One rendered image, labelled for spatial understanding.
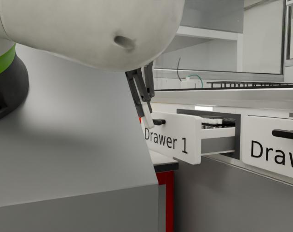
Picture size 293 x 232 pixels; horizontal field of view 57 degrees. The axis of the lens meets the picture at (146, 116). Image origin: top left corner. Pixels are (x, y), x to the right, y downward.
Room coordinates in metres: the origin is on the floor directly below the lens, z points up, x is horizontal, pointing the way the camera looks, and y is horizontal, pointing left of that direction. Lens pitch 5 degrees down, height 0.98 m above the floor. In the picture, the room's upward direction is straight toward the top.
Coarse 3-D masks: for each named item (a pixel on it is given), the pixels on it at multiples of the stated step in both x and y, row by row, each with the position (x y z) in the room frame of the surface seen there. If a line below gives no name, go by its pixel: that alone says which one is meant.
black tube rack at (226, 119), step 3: (210, 117) 0.90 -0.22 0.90; (213, 117) 0.90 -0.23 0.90; (216, 117) 0.90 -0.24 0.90; (219, 117) 0.90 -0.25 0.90; (222, 117) 0.90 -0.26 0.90; (225, 117) 0.91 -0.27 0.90; (222, 120) 0.81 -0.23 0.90; (225, 120) 0.80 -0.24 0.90; (228, 120) 0.80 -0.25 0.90; (231, 120) 0.80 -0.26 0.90; (234, 120) 0.80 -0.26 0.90; (222, 123) 0.71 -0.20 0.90; (225, 123) 0.72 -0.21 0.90; (228, 123) 0.71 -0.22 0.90; (231, 123) 0.71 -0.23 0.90; (234, 123) 0.72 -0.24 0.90; (219, 126) 0.69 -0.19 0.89; (222, 126) 0.70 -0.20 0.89; (225, 126) 0.89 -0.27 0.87; (228, 126) 0.89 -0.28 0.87; (231, 126) 0.90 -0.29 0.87; (234, 126) 0.89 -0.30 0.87
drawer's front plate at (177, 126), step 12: (168, 120) 0.70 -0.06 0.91; (180, 120) 0.65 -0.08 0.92; (192, 120) 0.60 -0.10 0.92; (144, 132) 0.83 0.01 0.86; (156, 132) 0.76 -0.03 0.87; (168, 132) 0.70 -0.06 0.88; (180, 132) 0.65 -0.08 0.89; (192, 132) 0.60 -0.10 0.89; (156, 144) 0.76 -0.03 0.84; (168, 144) 0.70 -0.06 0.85; (180, 144) 0.65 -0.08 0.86; (192, 144) 0.60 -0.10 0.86; (180, 156) 0.64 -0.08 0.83; (192, 156) 0.60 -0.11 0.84
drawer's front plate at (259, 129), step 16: (256, 128) 0.58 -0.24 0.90; (272, 128) 0.55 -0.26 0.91; (288, 128) 0.51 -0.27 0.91; (256, 144) 0.58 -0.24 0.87; (272, 144) 0.54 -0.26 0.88; (288, 144) 0.51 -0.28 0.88; (256, 160) 0.58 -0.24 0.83; (272, 160) 0.54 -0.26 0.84; (288, 160) 0.51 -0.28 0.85; (288, 176) 0.51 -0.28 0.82
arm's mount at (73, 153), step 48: (48, 96) 0.39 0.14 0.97; (96, 96) 0.42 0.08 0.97; (0, 144) 0.32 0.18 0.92; (48, 144) 0.34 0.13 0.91; (96, 144) 0.36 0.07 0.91; (144, 144) 0.39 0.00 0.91; (0, 192) 0.29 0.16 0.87; (48, 192) 0.30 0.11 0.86; (96, 192) 0.32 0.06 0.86; (144, 192) 0.34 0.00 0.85
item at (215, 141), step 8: (216, 128) 0.65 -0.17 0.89; (224, 128) 0.65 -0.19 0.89; (232, 128) 0.66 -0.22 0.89; (208, 136) 0.63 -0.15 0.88; (216, 136) 0.64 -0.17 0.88; (224, 136) 0.65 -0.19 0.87; (232, 136) 0.66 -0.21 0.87; (208, 144) 0.63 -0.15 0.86; (216, 144) 0.64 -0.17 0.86; (224, 144) 0.65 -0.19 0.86; (232, 144) 0.66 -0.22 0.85; (208, 152) 0.63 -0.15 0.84; (216, 152) 0.64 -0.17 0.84; (224, 152) 0.65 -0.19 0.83
